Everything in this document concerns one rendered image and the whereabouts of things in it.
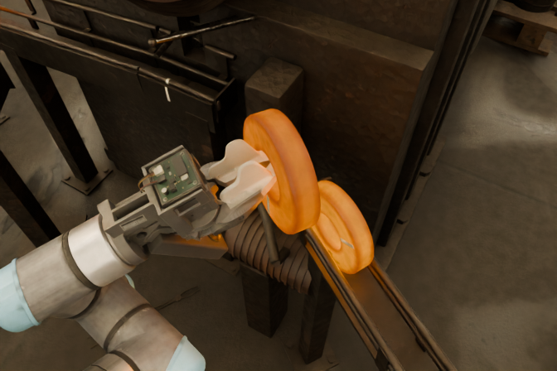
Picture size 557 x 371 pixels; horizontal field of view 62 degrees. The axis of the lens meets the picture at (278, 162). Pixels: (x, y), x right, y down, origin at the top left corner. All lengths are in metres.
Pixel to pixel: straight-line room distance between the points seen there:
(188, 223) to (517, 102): 1.83
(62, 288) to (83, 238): 0.06
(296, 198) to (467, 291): 1.14
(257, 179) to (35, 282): 0.26
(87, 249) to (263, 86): 0.44
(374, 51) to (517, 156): 1.25
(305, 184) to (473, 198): 1.32
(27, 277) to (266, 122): 0.30
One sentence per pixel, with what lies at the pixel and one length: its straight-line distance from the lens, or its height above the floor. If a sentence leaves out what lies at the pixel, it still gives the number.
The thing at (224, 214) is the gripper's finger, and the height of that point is 0.91.
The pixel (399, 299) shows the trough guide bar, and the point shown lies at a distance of 0.74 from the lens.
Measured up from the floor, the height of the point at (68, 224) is 0.01.
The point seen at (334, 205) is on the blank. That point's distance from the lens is 0.70.
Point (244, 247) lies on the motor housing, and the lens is 0.98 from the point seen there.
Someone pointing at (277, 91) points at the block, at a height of 0.80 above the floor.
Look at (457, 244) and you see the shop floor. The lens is 1.66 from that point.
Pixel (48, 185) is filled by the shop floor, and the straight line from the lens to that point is 1.87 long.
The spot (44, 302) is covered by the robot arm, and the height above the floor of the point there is 0.88.
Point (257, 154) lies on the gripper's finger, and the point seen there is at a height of 0.93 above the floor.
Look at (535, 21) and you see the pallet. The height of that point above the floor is 0.14.
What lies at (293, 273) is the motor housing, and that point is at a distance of 0.95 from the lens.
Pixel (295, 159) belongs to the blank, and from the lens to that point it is 0.50.
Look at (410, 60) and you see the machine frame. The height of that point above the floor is 0.87.
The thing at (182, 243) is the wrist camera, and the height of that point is 0.87.
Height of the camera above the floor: 1.36
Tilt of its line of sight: 51 degrees down
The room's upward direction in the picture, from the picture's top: straight up
